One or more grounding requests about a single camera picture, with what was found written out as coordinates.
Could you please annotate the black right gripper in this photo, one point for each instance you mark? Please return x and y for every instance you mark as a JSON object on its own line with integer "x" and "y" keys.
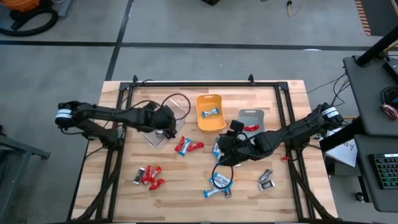
{"x": 236, "y": 147}

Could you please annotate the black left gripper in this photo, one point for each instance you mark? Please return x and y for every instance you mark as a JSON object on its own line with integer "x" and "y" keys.
{"x": 161, "y": 119}

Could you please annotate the blue white candy bar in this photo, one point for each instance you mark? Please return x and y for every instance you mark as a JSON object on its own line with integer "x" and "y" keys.
{"x": 216, "y": 146}
{"x": 212, "y": 192}
{"x": 217, "y": 184}
{"x": 217, "y": 158}
{"x": 210, "y": 112}
{"x": 184, "y": 146}
{"x": 224, "y": 178}

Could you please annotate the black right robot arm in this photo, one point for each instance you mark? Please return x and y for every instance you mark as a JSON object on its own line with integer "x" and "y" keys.
{"x": 295, "y": 129}

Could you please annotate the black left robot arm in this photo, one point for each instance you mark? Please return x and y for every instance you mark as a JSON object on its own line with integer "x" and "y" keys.
{"x": 109, "y": 113}

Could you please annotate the clear plastic basket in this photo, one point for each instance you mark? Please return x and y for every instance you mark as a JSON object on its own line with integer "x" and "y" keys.
{"x": 147, "y": 137}

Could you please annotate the yellow plastic basket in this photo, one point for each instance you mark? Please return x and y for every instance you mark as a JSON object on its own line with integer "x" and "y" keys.
{"x": 211, "y": 123}

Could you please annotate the grey plastic basket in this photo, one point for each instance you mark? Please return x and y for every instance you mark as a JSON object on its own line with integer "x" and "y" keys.
{"x": 252, "y": 116}

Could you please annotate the small red tag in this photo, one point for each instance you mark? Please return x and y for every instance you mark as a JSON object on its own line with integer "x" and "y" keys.
{"x": 284, "y": 158}

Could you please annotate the black desk base beam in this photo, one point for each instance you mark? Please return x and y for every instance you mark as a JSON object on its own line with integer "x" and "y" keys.
{"x": 342, "y": 135}

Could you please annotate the white paper sheet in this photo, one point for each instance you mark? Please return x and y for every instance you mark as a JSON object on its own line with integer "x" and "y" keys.
{"x": 345, "y": 154}

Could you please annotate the black caster wheel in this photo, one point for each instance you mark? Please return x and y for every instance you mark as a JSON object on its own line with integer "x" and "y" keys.
{"x": 360, "y": 196}

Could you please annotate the grey desk top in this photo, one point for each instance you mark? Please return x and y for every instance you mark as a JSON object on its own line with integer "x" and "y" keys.
{"x": 373, "y": 189}
{"x": 367, "y": 93}

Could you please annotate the backlit black keyboard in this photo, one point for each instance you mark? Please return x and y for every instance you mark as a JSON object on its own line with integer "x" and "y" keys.
{"x": 385, "y": 171}

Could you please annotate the blue grey floor box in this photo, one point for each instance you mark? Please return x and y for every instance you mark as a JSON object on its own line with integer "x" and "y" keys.
{"x": 63, "y": 7}

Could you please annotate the black desk pole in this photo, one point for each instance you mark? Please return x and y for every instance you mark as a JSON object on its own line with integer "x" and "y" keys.
{"x": 376, "y": 46}

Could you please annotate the orange vacuum cleaner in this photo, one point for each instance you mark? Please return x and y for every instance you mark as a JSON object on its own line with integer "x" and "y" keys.
{"x": 21, "y": 4}

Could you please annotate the dark mat with striped edge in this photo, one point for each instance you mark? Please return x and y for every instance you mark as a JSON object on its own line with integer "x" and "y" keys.
{"x": 382, "y": 15}

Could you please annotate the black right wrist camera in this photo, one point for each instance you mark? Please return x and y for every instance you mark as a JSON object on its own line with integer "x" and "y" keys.
{"x": 237, "y": 125}

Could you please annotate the black metal table frame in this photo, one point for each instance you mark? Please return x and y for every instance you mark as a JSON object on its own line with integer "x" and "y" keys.
{"x": 202, "y": 84}

